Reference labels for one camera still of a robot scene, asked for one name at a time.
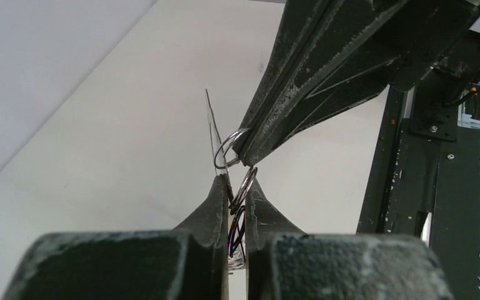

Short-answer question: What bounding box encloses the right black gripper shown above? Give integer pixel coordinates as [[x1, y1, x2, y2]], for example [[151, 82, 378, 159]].
[[239, 1, 480, 166]]

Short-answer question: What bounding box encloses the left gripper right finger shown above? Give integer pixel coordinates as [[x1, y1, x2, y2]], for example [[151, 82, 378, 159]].
[[245, 181, 454, 299]]

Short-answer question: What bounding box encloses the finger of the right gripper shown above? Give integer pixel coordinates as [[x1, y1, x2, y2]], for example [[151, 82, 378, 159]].
[[233, 1, 407, 156]]

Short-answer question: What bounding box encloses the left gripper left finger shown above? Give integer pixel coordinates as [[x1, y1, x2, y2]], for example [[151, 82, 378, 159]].
[[4, 175, 228, 299]]

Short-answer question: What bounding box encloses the silver split keyring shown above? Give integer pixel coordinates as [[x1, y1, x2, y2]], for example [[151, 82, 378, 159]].
[[229, 166, 258, 215], [213, 128, 250, 170]]

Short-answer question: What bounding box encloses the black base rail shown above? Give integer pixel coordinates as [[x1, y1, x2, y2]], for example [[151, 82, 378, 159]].
[[357, 88, 480, 299]]

